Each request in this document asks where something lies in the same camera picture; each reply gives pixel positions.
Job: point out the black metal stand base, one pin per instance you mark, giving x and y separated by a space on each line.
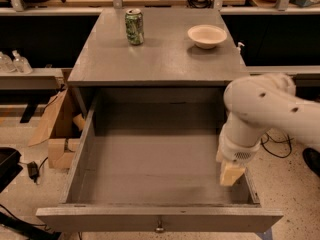
25 229

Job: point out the clear sanitizer bottle left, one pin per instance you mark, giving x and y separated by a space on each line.
6 64

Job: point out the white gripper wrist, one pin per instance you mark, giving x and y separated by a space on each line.
237 154

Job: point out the green soda can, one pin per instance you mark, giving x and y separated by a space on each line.
134 26

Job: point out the grey top drawer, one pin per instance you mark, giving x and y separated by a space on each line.
147 162

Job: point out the black cable floor left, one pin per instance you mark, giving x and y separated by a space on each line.
12 215

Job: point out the clear sanitizer bottle right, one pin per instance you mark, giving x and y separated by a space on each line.
21 63

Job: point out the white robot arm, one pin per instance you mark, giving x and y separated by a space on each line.
256 104

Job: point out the grey wooden drawer cabinet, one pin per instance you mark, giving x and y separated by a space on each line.
168 57

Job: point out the small white pump bottle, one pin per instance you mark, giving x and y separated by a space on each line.
240 47

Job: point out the brown cardboard box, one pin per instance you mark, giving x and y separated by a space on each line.
61 125

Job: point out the white paper bowl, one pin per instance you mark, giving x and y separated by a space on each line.
207 36

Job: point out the black power adapter left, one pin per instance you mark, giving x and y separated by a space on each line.
33 171

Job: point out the grey shelf rail left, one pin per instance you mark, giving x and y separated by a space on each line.
39 79

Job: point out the clear sanitizer bottle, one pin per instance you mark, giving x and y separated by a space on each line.
21 63
6 64

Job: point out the black bin at left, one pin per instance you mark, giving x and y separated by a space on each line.
9 166

